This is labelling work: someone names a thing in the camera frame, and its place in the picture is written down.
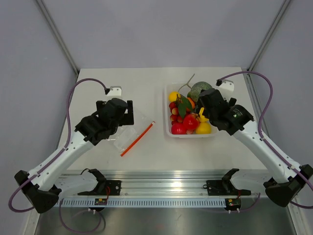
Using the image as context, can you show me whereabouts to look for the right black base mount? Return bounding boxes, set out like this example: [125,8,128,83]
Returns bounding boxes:
[202,168,251,198]

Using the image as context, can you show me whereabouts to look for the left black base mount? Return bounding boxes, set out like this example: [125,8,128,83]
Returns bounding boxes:
[78,168,122,196]

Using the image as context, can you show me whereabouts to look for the left aluminium frame post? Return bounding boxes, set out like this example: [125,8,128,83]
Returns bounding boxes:
[34,0,80,77]

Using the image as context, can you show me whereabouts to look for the orange tangerine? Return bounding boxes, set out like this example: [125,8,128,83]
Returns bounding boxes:
[187,97,195,109]

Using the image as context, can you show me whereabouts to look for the aluminium mounting rail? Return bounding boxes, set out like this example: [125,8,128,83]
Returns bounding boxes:
[58,170,267,198]

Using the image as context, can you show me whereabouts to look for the right aluminium frame post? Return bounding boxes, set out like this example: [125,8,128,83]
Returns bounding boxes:
[247,0,293,71]

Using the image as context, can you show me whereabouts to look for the white plastic food tray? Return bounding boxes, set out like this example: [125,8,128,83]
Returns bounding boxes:
[163,82,218,139]

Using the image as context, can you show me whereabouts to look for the red lychee bunch with leaves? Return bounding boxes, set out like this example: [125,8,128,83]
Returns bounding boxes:
[169,94,194,125]

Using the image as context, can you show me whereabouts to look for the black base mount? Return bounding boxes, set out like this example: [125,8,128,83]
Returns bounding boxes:
[202,168,251,198]
[78,168,122,196]

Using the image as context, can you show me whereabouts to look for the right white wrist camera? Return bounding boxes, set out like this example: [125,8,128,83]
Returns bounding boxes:
[216,79,235,93]

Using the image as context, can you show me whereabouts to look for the yellow lemon front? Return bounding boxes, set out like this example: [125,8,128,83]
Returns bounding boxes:
[195,122,211,135]

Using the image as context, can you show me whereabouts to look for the yellow bell pepper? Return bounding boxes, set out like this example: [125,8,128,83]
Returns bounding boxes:
[197,107,209,122]

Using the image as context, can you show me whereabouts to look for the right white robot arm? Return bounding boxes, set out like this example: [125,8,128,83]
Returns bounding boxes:
[198,88,313,207]

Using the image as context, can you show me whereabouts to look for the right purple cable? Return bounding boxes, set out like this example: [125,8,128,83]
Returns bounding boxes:
[216,70,313,209]

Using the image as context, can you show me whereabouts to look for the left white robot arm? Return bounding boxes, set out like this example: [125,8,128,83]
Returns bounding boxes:
[14,98,134,213]

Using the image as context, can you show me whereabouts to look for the aluminium frame post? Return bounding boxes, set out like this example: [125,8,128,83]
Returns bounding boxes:
[34,0,80,77]
[247,0,293,71]

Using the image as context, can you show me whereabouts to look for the clear zip top bag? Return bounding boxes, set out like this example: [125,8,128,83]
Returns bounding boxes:
[111,108,155,157]

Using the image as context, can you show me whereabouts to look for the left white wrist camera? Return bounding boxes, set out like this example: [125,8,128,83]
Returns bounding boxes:
[105,86,122,99]

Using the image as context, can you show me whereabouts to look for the green netted melon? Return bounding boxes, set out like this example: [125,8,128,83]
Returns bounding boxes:
[187,81,212,103]

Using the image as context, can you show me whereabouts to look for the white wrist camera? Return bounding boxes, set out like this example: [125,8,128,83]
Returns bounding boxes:
[216,79,235,93]
[105,86,122,99]

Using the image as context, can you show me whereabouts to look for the red tomato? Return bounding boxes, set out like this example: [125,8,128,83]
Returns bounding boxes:
[171,122,187,135]

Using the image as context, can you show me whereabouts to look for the white slotted cable duct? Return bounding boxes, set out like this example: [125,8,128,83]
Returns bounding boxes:
[56,197,226,208]

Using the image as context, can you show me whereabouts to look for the red apple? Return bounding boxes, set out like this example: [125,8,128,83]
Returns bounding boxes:
[182,114,200,131]

